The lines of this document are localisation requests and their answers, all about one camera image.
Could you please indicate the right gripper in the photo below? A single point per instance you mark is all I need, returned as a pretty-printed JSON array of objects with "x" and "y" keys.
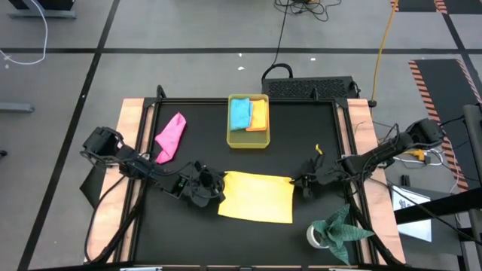
[{"x": 320, "y": 173}]

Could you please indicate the black camera stand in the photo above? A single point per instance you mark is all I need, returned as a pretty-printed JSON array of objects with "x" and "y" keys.
[{"x": 472, "y": 150}]

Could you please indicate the yellow microfiber towel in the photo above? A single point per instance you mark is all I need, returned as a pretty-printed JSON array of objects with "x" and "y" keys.
[{"x": 256, "y": 195}]

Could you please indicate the yellow-green plastic bin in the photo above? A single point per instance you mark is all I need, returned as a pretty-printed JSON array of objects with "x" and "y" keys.
[{"x": 248, "y": 140}]

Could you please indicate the white paper sheet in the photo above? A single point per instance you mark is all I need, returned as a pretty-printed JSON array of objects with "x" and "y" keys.
[{"x": 414, "y": 229}]

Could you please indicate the black frame strut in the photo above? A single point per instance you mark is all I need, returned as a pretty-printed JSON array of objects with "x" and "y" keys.
[
  {"x": 120, "y": 231},
  {"x": 382, "y": 250}
]

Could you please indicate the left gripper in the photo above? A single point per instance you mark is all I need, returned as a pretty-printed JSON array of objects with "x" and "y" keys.
[{"x": 196, "y": 184}]

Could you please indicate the grey desk foot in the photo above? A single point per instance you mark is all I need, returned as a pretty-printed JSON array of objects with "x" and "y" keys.
[
  {"x": 17, "y": 107},
  {"x": 41, "y": 14}
]

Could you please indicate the black striped floor mat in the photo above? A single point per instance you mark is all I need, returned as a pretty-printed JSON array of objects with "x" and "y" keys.
[
  {"x": 418, "y": 4},
  {"x": 440, "y": 98}
]

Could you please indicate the orange microfiber towel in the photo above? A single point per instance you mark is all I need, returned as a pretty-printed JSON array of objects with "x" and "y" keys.
[{"x": 260, "y": 116}]

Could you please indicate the snake plant in white pot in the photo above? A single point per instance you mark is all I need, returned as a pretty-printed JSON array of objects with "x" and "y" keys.
[{"x": 337, "y": 233}]

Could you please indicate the orange power plug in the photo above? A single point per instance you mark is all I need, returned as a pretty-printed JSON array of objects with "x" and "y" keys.
[{"x": 418, "y": 153}]

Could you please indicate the pink microfiber towel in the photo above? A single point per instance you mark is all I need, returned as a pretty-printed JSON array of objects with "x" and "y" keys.
[{"x": 171, "y": 137}]

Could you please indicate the black computer tower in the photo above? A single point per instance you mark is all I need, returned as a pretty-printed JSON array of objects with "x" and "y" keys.
[{"x": 309, "y": 88}]

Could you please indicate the blue microfiber towel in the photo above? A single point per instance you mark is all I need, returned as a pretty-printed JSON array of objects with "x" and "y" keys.
[{"x": 240, "y": 114}]

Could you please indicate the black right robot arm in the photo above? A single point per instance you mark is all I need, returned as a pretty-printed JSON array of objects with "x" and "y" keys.
[{"x": 388, "y": 150}]

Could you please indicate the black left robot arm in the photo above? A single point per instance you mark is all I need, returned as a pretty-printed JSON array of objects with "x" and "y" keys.
[{"x": 124, "y": 158}]

